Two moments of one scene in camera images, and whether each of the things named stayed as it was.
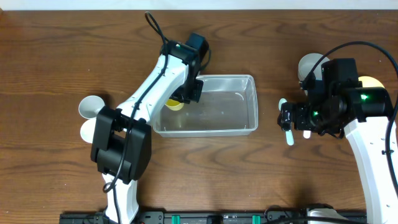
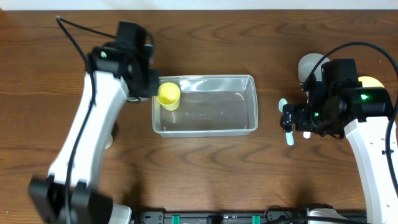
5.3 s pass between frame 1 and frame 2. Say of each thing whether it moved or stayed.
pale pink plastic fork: stayed
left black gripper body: moved
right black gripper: stayed
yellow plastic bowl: stayed
